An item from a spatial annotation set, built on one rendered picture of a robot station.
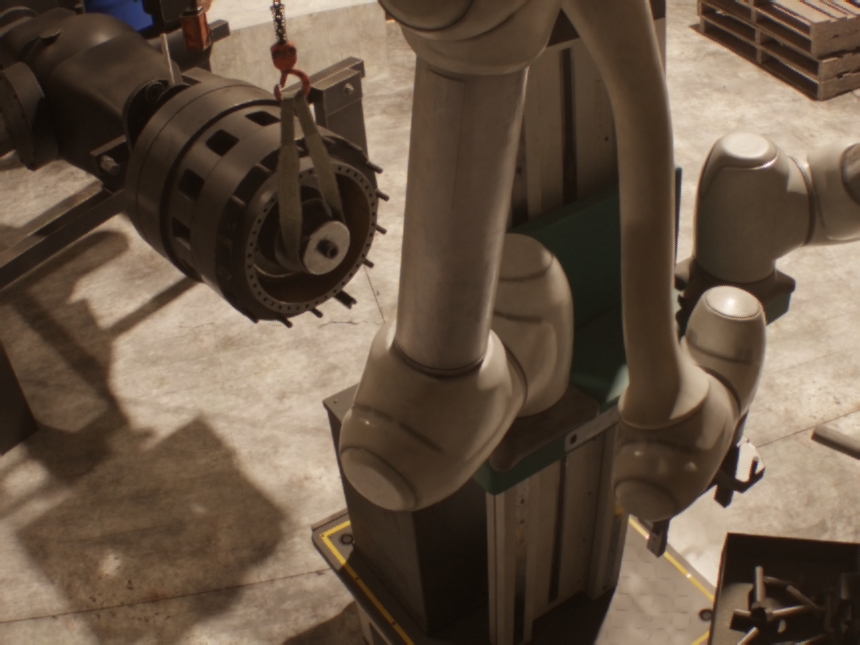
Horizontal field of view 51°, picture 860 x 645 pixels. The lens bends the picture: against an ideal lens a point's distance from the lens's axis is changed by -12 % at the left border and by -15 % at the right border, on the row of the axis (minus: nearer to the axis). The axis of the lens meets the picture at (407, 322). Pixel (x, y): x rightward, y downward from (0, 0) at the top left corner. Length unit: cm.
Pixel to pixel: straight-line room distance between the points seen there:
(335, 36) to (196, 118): 258
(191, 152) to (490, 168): 177
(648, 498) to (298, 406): 243
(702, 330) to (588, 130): 51
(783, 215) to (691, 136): 320
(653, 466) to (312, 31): 434
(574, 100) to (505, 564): 93
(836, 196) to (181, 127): 176
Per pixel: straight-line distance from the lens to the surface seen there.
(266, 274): 263
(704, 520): 296
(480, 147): 89
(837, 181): 155
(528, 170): 140
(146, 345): 373
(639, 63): 98
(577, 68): 145
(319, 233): 247
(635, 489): 99
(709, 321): 109
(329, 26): 515
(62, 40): 361
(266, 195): 242
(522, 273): 123
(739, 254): 156
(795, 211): 156
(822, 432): 200
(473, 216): 94
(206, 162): 255
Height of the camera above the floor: 229
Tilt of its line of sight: 40 degrees down
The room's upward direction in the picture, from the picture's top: 6 degrees counter-clockwise
